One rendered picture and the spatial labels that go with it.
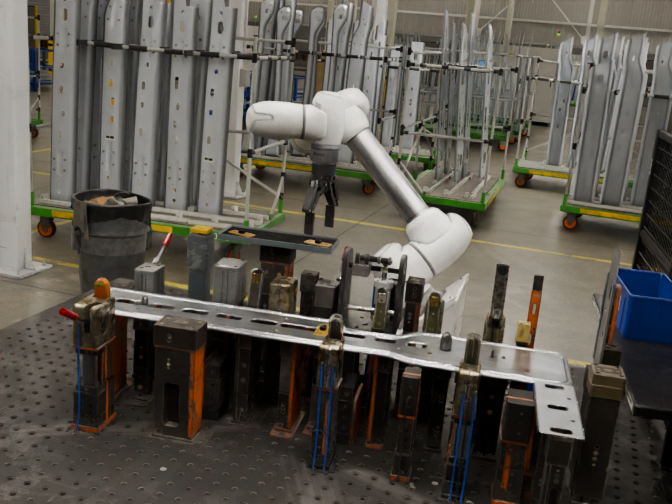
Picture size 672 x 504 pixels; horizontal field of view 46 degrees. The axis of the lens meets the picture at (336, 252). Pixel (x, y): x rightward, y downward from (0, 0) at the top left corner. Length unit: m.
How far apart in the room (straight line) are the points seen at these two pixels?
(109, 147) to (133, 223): 2.03
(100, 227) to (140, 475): 3.02
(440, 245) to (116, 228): 2.57
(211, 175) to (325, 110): 4.24
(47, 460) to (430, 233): 1.49
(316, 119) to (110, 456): 1.10
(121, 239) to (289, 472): 3.10
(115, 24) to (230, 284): 4.74
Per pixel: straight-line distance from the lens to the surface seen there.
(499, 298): 2.29
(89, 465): 2.16
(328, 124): 2.37
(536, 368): 2.16
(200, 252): 2.59
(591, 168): 9.01
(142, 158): 6.81
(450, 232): 2.89
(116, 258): 5.04
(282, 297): 2.34
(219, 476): 2.10
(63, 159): 6.85
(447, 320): 2.79
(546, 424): 1.86
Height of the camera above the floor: 1.78
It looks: 15 degrees down
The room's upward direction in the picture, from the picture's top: 5 degrees clockwise
